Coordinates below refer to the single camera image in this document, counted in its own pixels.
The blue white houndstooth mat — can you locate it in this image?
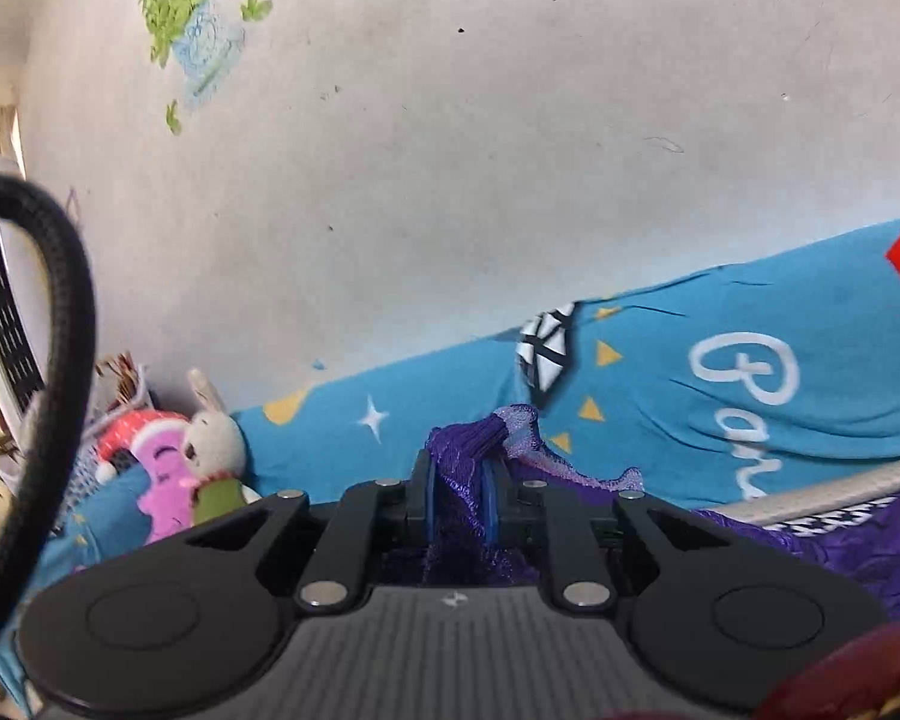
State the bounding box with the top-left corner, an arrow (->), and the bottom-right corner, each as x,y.
717,460 -> 900,527

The black braided cable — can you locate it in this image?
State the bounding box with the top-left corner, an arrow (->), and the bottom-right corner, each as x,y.
0,174 -> 99,673

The beige bunny plush toy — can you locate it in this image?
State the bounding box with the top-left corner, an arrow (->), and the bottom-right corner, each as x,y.
182,369 -> 260,525

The purple patterned garment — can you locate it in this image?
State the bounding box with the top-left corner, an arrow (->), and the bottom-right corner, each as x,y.
422,405 -> 900,619

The green plant wall sticker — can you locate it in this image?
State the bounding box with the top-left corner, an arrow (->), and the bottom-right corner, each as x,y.
137,0 -> 272,137

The white air conditioner unit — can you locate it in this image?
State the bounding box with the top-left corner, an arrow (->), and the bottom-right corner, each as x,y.
0,156 -> 55,430

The blue cartoon print bedsheet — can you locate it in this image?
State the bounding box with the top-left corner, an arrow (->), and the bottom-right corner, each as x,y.
0,220 -> 900,718

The pink moon plush toy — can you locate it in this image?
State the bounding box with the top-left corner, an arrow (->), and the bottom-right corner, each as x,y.
95,410 -> 193,544

